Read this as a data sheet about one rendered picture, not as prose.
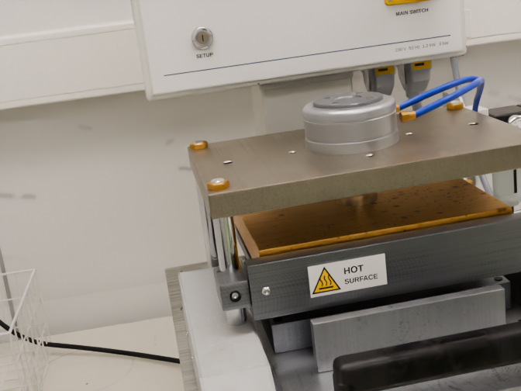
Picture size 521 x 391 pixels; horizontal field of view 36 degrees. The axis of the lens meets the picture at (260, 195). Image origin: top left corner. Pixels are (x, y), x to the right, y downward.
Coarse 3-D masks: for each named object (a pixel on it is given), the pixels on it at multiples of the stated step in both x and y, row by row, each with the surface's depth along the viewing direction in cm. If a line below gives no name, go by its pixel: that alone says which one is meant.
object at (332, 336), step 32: (480, 288) 62; (256, 320) 70; (320, 320) 60; (352, 320) 60; (384, 320) 60; (416, 320) 61; (448, 320) 61; (480, 320) 62; (512, 320) 65; (288, 352) 64; (320, 352) 60; (352, 352) 60; (288, 384) 59; (320, 384) 59; (416, 384) 57; (448, 384) 57; (480, 384) 56; (512, 384) 56
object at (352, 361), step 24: (456, 336) 55; (480, 336) 54; (504, 336) 54; (336, 360) 54; (360, 360) 53; (384, 360) 53; (408, 360) 53; (432, 360) 54; (456, 360) 54; (480, 360) 54; (504, 360) 55; (336, 384) 54; (360, 384) 53; (384, 384) 53; (408, 384) 54
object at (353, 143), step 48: (336, 96) 70; (384, 96) 68; (480, 96) 80; (192, 144) 74; (240, 144) 74; (288, 144) 72; (336, 144) 66; (384, 144) 66; (432, 144) 65; (480, 144) 63; (240, 192) 59; (288, 192) 60; (336, 192) 61
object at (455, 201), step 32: (384, 192) 72; (416, 192) 71; (448, 192) 70; (480, 192) 68; (256, 224) 67; (288, 224) 66; (320, 224) 65; (352, 224) 64; (384, 224) 64; (416, 224) 63; (256, 256) 63
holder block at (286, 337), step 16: (448, 288) 66; (464, 288) 66; (352, 304) 65; (368, 304) 65; (384, 304) 65; (272, 320) 64; (288, 320) 64; (304, 320) 64; (272, 336) 64; (288, 336) 64; (304, 336) 64
